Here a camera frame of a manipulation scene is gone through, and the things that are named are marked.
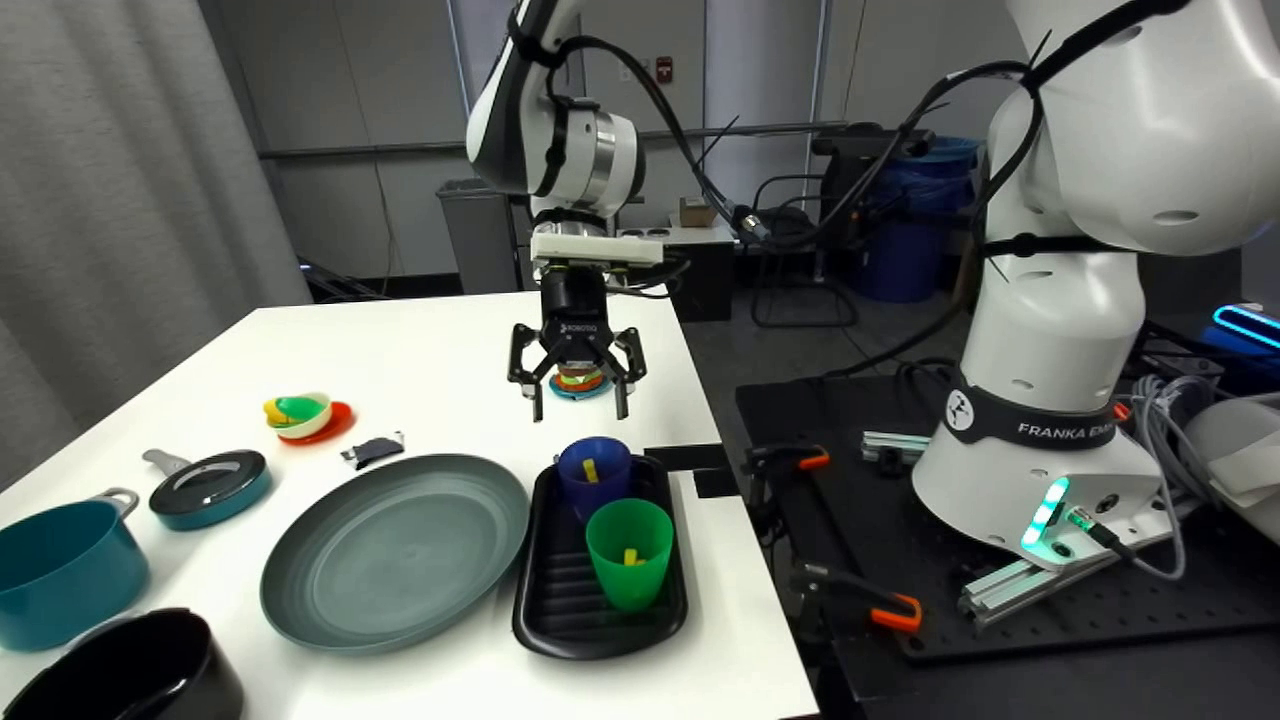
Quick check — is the grey curtain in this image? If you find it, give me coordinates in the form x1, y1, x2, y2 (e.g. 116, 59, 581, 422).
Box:
0, 0, 314, 493

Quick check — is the green plastic cup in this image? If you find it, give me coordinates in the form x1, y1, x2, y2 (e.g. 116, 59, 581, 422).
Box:
581, 495, 680, 615

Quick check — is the blue glowing device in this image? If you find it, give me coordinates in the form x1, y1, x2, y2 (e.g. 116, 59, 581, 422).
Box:
1203, 302, 1280, 392

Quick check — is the grey cable bundle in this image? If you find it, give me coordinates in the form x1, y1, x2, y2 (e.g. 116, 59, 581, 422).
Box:
1124, 369, 1214, 588

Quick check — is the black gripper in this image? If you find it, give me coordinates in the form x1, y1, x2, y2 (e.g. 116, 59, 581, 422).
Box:
505, 260, 654, 430

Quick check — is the silver aluminium rail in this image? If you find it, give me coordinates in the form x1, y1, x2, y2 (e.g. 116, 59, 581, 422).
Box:
955, 511, 1183, 633

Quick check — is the grey-green round plate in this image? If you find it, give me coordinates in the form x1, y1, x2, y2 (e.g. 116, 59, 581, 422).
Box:
256, 454, 537, 655

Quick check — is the black wire chair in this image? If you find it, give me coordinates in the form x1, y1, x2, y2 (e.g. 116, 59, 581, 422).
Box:
738, 167, 865, 334

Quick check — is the grey cabinet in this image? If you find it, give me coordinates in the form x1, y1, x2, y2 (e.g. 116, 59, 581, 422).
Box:
437, 176, 539, 302

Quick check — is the teal cooking pot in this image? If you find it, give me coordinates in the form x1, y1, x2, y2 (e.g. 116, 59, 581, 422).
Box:
0, 484, 155, 655

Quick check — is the small orange plate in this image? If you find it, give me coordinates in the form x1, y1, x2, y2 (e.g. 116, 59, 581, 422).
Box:
281, 395, 360, 454

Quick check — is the black rectangular tray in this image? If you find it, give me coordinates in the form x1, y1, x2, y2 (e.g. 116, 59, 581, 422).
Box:
508, 456, 694, 665

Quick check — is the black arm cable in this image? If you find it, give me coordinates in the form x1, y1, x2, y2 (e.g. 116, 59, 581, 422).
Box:
558, 34, 1058, 273

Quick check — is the blue plastic cup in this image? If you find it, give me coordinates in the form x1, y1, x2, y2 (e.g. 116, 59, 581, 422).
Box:
551, 433, 640, 525

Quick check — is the toy hamburger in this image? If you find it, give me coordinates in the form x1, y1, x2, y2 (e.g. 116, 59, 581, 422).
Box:
551, 358, 611, 392
546, 373, 618, 406

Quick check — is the black cooking pot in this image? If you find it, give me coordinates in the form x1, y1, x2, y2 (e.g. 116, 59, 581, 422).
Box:
0, 606, 252, 720

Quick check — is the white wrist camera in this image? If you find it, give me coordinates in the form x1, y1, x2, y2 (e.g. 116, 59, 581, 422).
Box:
530, 219, 671, 273

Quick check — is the white device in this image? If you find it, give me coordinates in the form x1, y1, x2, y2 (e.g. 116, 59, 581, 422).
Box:
1183, 395, 1280, 544

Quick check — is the black breadboard base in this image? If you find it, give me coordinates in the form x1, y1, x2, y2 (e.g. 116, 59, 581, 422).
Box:
727, 377, 1280, 720

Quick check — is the small black toy piece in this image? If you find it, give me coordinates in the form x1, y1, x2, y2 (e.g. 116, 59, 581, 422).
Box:
338, 433, 409, 478

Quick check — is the blue barrel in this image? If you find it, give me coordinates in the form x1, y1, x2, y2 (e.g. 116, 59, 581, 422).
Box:
842, 128, 979, 309

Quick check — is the black orange clamp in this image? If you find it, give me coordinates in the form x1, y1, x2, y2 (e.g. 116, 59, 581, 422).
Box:
789, 556, 927, 642
749, 442, 842, 490

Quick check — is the dark background desk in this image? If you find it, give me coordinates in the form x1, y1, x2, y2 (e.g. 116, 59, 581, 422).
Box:
626, 217, 743, 330

